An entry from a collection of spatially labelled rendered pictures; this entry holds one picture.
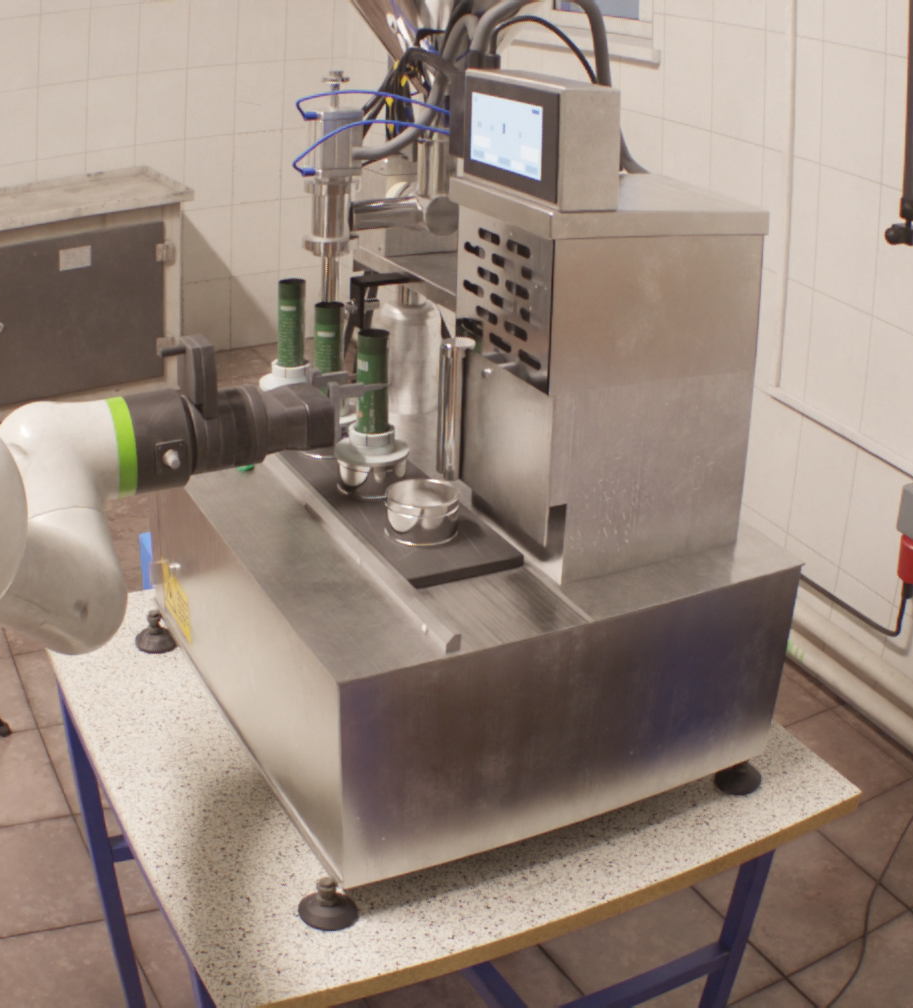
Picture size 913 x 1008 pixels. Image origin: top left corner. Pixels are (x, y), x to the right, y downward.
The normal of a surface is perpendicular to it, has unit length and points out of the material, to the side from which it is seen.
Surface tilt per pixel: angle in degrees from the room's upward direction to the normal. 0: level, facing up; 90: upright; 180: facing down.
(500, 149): 90
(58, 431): 43
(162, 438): 64
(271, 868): 0
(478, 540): 0
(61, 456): 50
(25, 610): 121
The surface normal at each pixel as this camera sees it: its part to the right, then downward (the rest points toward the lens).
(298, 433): 0.11, 0.42
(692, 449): 0.44, 0.39
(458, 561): 0.03, -0.91
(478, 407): -0.90, 0.17
